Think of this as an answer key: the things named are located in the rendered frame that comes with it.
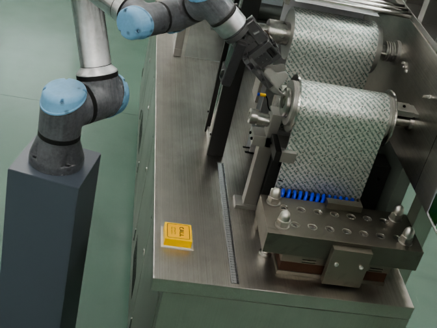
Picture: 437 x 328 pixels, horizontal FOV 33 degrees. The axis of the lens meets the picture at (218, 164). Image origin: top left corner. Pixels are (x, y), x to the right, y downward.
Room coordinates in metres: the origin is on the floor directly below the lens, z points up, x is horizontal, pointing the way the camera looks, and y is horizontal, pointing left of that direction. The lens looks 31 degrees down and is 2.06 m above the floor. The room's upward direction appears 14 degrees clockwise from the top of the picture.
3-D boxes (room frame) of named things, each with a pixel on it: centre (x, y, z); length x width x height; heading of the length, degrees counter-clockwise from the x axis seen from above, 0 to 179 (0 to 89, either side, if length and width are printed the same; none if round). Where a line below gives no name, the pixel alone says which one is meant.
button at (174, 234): (1.51, 0.06, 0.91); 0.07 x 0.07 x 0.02; 11
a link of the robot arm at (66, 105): (1.74, 0.44, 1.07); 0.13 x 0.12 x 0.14; 147
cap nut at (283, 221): (1.50, -0.19, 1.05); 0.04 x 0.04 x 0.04
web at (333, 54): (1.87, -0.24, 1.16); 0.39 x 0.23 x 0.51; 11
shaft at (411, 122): (1.77, -0.43, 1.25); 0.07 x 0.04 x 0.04; 101
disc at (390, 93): (1.76, -0.39, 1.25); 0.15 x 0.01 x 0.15; 11
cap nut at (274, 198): (1.59, -0.16, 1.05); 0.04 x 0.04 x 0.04
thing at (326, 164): (1.68, -0.27, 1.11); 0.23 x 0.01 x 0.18; 101
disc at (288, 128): (1.72, -0.14, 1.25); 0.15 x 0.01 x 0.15; 11
